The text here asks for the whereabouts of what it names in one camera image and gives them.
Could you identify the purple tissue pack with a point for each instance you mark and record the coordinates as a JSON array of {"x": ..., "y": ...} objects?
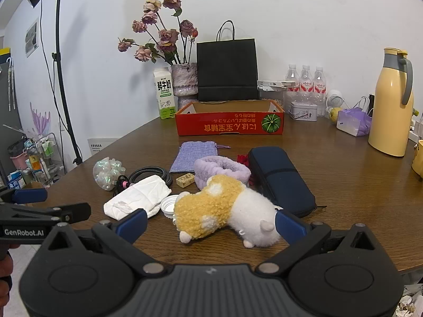
[{"x": 355, "y": 122}]

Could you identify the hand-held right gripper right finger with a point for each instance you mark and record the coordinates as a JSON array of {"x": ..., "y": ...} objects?
[{"x": 290, "y": 228}]

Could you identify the small black device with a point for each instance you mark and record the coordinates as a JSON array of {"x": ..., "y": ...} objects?
[{"x": 371, "y": 104}]

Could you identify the white cloth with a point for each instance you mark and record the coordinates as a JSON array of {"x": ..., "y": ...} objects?
[{"x": 135, "y": 196}]

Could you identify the white jar lid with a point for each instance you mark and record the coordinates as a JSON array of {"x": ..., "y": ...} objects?
[{"x": 168, "y": 204}]

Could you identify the red cardboard box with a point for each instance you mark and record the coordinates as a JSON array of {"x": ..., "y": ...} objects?
[{"x": 228, "y": 123}]

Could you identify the yellow and white plush toy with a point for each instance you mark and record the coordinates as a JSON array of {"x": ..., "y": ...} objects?
[{"x": 211, "y": 208}]

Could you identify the person's left hand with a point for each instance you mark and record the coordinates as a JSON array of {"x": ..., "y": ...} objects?
[{"x": 5, "y": 270}]

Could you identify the black paper bag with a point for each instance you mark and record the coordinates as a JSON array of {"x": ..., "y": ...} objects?
[{"x": 228, "y": 69}]

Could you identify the yellow thermos jug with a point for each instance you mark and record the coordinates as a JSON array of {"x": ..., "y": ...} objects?
[{"x": 390, "y": 105}]

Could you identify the white mini fan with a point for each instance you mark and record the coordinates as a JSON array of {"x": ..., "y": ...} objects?
[{"x": 335, "y": 99}]

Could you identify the white green milk carton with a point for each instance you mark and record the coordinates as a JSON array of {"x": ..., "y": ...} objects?
[{"x": 164, "y": 95}]

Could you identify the purple flower wall decal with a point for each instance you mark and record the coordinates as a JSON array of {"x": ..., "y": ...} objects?
[{"x": 40, "y": 120}]

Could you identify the paper scraps heap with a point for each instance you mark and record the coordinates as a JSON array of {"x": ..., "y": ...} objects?
[{"x": 409, "y": 303}]

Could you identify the yellow green pear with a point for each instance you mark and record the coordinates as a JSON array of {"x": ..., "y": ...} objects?
[{"x": 335, "y": 114}]

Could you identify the tan carved wooden block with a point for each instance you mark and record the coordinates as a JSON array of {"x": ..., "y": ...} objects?
[{"x": 185, "y": 180}]

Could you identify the dried rose bouquet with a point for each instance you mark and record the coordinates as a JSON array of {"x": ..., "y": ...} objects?
[{"x": 165, "y": 36}]

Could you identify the black studio light stand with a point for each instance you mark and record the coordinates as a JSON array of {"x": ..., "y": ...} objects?
[{"x": 58, "y": 39}]

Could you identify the purple fluffy headband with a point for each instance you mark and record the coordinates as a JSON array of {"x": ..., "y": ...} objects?
[{"x": 228, "y": 168}]

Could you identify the navy zip case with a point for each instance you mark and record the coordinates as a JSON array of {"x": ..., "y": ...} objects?
[{"x": 281, "y": 178}]

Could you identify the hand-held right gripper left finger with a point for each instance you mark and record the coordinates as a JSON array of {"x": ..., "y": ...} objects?
[{"x": 132, "y": 226}]

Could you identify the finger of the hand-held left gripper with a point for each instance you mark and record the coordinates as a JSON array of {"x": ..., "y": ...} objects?
[
  {"x": 66, "y": 213},
  {"x": 29, "y": 195}
]

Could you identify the clear container white lid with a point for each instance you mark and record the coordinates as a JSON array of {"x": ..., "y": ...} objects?
[{"x": 271, "y": 86}]

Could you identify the printed metal tin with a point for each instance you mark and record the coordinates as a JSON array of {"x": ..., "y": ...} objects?
[{"x": 303, "y": 111}]

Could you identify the wall notice sheet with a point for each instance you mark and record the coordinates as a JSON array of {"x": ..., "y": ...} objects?
[{"x": 32, "y": 39}]

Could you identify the grey cabinet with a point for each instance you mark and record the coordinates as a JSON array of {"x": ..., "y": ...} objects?
[{"x": 6, "y": 122}]

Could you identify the red artificial rose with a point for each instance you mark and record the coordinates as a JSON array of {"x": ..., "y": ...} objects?
[{"x": 244, "y": 160}]

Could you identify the purple mottled vase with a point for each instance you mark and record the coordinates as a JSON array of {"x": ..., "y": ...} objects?
[{"x": 184, "y": 81}]

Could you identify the yellow cup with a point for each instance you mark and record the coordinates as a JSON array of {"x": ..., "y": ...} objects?
[{"x": 418, "y": 161}]

